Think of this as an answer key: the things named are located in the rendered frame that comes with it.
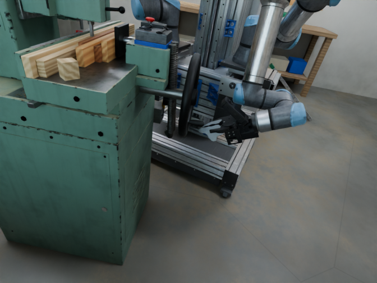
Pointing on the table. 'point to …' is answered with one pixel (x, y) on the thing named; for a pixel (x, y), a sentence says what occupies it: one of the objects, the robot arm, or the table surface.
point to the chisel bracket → (84, 10)
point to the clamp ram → (121, 39)
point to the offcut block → (68, 68)
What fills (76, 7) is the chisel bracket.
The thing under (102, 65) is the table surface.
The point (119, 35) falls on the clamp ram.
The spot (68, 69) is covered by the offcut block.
